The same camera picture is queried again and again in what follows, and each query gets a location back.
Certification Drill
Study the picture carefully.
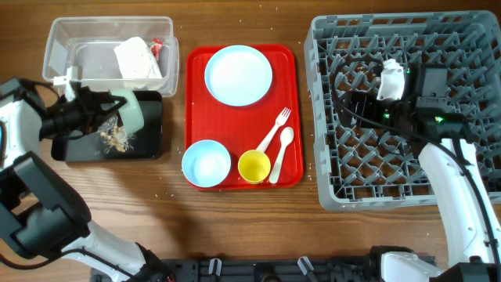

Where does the white plastic spoon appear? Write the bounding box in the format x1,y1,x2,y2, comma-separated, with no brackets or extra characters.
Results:
269,127,294,184

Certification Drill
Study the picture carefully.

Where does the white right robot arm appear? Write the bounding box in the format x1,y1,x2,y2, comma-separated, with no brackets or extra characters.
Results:
330,60,500,281

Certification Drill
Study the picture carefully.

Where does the food scraps and rice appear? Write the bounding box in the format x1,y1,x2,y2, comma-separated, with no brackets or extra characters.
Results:
97,114,135,154

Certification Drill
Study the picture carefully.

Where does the clear plastic bin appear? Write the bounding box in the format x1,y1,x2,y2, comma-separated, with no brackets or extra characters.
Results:
42,16,179,97

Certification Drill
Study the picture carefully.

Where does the light blue bowl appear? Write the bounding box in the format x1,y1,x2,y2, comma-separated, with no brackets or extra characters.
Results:
182,139,232,189

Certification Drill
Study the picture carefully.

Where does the white napkin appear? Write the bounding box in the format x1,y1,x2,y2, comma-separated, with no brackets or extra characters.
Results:
114,37,162,79

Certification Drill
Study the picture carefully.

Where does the red plastic tray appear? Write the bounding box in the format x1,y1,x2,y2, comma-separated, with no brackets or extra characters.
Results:
185,44,304,192

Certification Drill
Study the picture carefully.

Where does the light blue plate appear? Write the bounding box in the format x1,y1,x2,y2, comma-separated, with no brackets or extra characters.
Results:
204,45,273,107

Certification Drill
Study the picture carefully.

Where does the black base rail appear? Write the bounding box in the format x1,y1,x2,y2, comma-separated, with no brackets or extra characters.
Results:
164,256,382,282

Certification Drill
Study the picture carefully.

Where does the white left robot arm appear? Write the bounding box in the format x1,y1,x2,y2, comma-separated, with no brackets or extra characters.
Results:
1,77,175,281

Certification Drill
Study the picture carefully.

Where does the red wrapper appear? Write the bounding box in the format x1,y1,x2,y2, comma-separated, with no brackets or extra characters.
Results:
149,38,164,61

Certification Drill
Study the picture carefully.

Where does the white plastic fork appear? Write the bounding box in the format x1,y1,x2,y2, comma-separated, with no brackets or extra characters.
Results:
257,107,291,152

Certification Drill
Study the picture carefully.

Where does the grey dishwasher rack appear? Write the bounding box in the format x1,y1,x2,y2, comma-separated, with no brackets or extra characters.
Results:
304,10,500,211

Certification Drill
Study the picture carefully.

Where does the green bowl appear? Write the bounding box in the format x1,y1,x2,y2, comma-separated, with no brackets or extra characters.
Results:
110,89,144,137

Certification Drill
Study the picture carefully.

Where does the yellow cup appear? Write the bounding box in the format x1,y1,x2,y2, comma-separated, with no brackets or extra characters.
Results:
237,150,271,184

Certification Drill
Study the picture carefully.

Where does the black waste tray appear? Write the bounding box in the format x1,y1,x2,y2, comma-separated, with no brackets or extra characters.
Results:
51,91,163,162

